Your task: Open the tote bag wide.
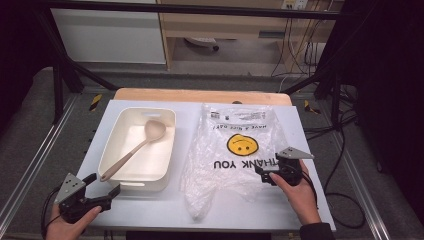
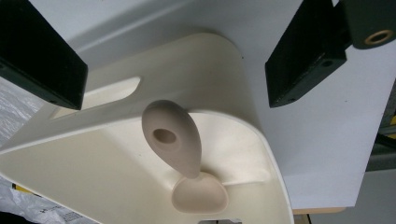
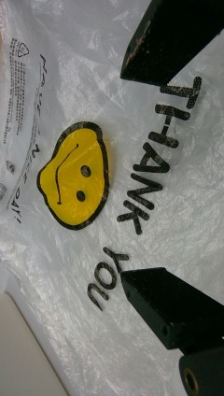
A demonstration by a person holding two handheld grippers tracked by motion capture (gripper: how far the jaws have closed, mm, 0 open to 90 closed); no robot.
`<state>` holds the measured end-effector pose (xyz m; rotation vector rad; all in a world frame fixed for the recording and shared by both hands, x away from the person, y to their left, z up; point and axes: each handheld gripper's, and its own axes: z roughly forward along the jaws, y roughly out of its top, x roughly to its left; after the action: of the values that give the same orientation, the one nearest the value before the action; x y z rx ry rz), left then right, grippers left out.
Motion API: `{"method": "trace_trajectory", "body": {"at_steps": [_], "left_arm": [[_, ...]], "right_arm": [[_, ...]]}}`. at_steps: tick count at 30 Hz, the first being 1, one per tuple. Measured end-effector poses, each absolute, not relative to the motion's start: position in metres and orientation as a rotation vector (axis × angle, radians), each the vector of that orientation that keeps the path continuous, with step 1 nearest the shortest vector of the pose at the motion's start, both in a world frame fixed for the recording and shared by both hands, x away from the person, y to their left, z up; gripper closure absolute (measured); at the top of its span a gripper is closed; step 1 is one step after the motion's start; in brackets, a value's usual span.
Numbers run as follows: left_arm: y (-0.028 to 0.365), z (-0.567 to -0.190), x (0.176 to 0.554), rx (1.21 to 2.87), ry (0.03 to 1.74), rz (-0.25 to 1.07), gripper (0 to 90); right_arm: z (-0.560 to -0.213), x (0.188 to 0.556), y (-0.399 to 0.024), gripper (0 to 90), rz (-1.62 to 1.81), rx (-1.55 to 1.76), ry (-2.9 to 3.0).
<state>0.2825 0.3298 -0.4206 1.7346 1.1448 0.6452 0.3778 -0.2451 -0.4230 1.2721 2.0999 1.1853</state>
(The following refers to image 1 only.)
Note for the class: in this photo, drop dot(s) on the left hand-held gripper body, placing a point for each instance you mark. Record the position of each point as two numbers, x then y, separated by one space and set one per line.
68 190

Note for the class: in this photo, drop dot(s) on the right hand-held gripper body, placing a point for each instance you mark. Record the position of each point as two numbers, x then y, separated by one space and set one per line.
290 166

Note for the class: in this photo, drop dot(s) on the white plastic bin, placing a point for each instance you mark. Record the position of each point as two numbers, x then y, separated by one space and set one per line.
150 160

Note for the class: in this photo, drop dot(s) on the clear plastic bag yellow smiley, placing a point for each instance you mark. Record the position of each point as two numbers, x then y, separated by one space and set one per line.
220 143

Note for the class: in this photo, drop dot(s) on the beige ladle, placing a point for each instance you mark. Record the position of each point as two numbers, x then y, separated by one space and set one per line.
154 130

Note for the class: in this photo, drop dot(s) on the person's right hand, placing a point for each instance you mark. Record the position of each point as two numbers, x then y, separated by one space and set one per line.
301 200

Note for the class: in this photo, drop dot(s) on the person's left hand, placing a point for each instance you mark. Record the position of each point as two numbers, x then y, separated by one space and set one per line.
65 230

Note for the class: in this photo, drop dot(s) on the yellow black tape marker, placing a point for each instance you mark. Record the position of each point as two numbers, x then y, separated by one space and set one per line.
95 102
311 107

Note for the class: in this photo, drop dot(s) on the black metal stand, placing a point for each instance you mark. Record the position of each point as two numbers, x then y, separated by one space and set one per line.
58 86
335 100

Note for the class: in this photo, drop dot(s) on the wooden table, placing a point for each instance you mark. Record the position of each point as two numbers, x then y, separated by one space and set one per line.
186 95

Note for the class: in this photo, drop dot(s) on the black curtain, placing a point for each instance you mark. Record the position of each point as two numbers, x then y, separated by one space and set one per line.
16 50
390 83

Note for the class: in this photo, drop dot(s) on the grey chair base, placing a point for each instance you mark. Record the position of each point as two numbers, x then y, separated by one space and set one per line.
201 41

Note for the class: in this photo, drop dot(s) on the white cabinet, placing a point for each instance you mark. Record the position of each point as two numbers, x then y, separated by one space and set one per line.
106 36

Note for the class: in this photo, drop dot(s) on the wooden desk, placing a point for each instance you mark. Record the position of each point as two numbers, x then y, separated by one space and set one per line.
213 25

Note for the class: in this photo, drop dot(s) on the white power strip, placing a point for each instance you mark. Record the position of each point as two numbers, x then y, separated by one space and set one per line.
295 4

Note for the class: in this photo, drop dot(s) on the black metal frame bar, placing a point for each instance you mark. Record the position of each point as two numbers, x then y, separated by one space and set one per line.
200 10

